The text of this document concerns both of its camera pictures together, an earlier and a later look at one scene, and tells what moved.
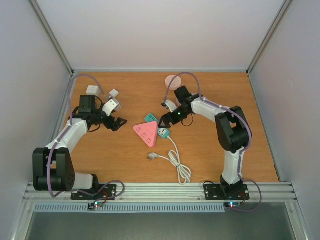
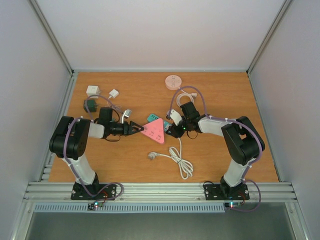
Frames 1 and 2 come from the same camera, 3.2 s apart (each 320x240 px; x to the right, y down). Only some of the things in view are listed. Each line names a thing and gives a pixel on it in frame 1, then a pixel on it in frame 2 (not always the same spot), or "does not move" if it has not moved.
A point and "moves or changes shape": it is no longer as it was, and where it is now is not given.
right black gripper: x=169 y=116 to x=174 y=131
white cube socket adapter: x=93 y=90 does not move
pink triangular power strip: x=148 y=131 moves or changes shape
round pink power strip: x=176 y=83 does not move
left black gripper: x=116 y=126 to x=127 y=129
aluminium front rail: x=272 y=192 does not move
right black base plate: x=213 y=192 does not move
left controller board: x=92 y=206 does not move
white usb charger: x=114 y=93 does not move
